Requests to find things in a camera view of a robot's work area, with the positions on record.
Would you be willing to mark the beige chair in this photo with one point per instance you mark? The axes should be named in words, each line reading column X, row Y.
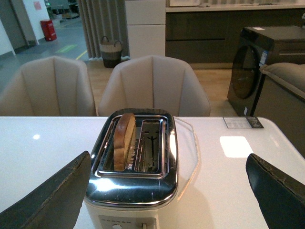
column 52, row 86
column 157, row 82

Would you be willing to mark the beige chair right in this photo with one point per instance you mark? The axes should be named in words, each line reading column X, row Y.
column 157, row 82

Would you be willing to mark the bread slice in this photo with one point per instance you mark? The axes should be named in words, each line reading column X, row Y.
column 122, row 140

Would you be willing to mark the grey curtain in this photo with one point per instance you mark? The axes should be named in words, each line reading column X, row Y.
column 103, row 18

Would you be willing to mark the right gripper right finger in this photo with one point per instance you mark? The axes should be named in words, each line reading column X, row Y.
column 281, row 198

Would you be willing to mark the beige cushion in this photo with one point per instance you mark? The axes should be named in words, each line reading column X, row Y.
column 289, row 75

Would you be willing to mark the beige chair left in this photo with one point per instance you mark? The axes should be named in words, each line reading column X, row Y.
column 52, row 86

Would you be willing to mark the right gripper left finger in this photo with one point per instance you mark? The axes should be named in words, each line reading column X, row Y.
column 56, row 203

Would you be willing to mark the white cabinet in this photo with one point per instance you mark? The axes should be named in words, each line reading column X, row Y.
column 145, row 27

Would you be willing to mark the label card on table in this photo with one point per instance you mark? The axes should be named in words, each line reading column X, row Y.
column 242, row 122

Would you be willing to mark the white chrome toaster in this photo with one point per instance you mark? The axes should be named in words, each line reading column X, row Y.
column 143, row 195

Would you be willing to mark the dark kitchen counter cabinet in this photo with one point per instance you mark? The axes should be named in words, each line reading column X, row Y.
column 209, row 32

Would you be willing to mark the black washing machine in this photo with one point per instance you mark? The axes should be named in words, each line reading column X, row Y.
column 259, row 46

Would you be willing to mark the woven basket with handles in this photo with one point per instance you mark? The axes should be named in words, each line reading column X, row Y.
column 111, row 51

